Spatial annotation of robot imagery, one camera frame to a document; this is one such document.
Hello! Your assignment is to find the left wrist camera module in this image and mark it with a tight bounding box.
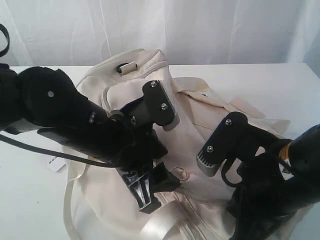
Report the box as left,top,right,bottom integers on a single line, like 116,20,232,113
120,80,180,132

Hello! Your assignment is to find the white backdrop curtain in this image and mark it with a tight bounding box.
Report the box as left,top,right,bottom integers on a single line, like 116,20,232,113
0,0,320,69

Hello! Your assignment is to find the white paper tag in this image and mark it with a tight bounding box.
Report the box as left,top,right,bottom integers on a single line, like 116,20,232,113
45,156,66,173

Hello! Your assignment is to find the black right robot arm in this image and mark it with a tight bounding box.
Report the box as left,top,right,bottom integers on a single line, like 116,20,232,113
227,125,320,240

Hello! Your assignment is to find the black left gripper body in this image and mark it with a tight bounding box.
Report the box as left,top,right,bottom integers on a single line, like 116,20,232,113
100,121,168,171

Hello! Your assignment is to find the cream fabric duffel bag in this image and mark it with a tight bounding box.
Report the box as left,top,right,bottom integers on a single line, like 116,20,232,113
63,49,290,240

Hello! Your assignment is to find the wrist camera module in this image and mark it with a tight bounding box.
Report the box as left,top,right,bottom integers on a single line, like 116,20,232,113
120,80,180,132
196,111,265,177

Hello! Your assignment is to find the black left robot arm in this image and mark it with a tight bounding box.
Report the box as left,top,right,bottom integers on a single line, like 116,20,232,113
0,64,180,214

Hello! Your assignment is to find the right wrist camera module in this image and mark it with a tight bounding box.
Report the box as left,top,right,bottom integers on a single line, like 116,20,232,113
196,111,265,177

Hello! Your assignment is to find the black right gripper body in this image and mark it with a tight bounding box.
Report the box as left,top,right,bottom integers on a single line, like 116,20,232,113
224,139,288,220

